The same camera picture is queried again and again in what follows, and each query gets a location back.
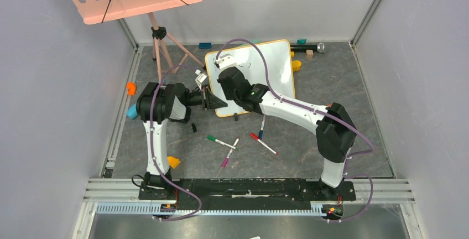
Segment black handheld microphone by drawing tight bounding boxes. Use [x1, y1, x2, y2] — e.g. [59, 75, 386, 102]
[290, 43, 325, 54]

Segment blue-capped marker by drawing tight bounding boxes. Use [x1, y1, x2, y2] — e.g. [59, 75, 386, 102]
[258, 115, 266, 139]

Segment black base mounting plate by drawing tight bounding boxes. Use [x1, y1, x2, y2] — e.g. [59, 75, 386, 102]
[138, 178, 356, 210]

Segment green-capped marker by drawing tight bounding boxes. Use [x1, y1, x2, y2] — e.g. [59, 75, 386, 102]
[207, 135, 236, 149]

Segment teal triangle block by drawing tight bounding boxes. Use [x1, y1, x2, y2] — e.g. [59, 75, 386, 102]
[296, 39, 307, 45]

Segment black marker cap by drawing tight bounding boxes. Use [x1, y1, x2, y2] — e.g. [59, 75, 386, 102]
[191, 123, 197, 133]

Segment orange wedge block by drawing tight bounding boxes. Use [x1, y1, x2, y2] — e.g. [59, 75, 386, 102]
[168, 156, 181, 169]

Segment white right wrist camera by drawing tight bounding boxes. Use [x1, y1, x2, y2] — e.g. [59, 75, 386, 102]
[214, 54, 238, 71]

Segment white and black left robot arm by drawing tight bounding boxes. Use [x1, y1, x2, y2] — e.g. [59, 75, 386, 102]
[136, 82, 228, 199]

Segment yellow-framed whiteboard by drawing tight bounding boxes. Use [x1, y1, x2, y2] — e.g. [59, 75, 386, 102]
[205, 39, 295, 118]

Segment yellow round block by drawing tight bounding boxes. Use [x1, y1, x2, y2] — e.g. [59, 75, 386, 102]
[291, 60, 302, 72]

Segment magenta-capped marker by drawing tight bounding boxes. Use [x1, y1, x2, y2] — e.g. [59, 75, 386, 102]
[221, 138, 239, 168]

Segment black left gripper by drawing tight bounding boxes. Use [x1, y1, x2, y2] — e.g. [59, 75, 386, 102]
[184, 85, 228, 111]

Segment grey toothed cable rail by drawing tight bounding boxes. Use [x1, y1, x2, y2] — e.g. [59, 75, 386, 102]
[96, 202, 326, 217]

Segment blue toy microphone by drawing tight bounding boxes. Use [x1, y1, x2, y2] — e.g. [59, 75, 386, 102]
[126, 104, 139, 120]

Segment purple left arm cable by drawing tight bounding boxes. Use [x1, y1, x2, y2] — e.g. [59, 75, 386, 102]
[148, 65, 203, 222]

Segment red-capped marker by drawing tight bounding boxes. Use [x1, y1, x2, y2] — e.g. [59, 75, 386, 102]
[249, 133, 278, 155]

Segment small orange clip toy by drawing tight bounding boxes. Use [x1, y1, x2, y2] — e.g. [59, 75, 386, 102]
[126, 82, 137, 96]

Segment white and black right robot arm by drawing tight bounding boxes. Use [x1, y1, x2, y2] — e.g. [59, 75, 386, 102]
[217, 67, 357, 199]

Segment wooden cube block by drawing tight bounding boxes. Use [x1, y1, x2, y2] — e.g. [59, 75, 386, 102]
[305, 49, 314, 59]

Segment dark blue brick block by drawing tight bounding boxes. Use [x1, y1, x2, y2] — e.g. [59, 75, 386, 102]
[199, 42, 212, 49]

